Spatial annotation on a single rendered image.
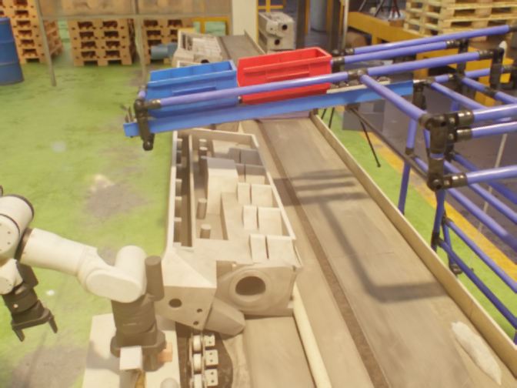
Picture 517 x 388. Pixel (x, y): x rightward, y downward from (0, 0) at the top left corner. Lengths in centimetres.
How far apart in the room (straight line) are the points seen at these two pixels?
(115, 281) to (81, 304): 180
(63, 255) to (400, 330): 89
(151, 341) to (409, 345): 66
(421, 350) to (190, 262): 63
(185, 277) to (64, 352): 140
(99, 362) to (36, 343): 138
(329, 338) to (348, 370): 11
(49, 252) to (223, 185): 81
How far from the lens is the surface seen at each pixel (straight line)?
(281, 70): 158
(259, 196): 162
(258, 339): 133
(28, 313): 171
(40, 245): 101
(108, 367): 125
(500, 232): 157
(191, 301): 123
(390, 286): 156
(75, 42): 890
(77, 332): 262
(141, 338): 112
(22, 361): 257
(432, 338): 142
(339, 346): 133
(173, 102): 153
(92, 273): 99
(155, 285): 104
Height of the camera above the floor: 166
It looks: 26 degrees down
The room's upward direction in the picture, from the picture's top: 1 degrees counter-clockwise
